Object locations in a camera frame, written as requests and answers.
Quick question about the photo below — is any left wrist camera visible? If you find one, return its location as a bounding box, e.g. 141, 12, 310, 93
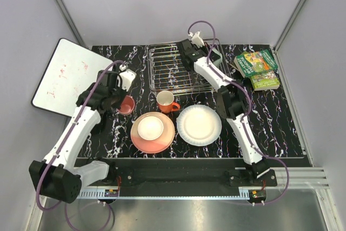
119, 69, 137, 91

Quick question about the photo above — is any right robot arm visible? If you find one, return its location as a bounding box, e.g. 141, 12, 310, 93
176, 39, 270, 186

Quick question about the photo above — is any white dry-erase board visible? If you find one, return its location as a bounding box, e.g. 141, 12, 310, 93
31, 38, 112, 117

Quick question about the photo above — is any pink plate with twig motif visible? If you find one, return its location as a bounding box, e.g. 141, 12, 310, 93
130, 112, 175, 154

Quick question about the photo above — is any upper green book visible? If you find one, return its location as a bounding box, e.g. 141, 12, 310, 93
234, 49, 278, 78

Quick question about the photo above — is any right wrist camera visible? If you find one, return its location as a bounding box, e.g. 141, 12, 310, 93
188, 31, 204, 48

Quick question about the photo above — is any lower green book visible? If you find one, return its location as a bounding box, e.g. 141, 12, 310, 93
250, 71, 280, 91

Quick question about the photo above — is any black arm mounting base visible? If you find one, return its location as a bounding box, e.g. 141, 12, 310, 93
72, 157, 277, 198

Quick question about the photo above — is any orange mug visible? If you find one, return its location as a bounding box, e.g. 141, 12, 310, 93
156, 90, 181, 114

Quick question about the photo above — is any pale green bowl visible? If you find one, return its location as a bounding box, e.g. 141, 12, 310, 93
209, 48, 223, 67

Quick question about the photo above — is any chrome wire dish rack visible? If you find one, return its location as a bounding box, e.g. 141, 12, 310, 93
147, 42, 214, 96

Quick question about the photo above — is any white scalloped plate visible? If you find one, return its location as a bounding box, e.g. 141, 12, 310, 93
176, 104, 222, 147

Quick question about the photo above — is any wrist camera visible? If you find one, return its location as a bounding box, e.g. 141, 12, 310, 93
188, 31, 204, 48
119, 69, 137, 91

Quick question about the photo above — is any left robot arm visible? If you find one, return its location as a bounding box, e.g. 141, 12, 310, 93
29, 69, 136, 203

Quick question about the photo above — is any white and orange bowl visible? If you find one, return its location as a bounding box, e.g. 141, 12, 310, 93
137, 116, 164, 141

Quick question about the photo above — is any pink plastic cup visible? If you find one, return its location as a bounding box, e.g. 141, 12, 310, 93
117, 95, 135, 115

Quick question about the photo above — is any green book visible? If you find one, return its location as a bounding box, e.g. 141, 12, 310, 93
250, 71, 280, 91
234, 49, 278, 78

